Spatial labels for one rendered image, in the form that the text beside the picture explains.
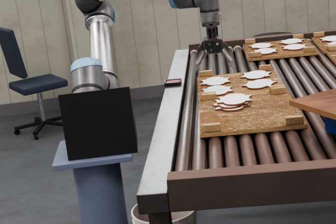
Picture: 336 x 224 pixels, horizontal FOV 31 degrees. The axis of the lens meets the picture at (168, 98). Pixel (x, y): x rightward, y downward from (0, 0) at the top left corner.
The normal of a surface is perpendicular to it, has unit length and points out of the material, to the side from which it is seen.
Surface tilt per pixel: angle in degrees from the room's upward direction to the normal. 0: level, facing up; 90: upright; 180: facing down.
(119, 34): 90
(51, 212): 0
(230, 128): 0
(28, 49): 90
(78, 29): 90
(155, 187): 0
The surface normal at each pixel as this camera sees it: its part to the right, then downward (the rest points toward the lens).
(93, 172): -0.01, 0.25
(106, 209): 0.30, 0.21
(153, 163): -0.11, -0.96
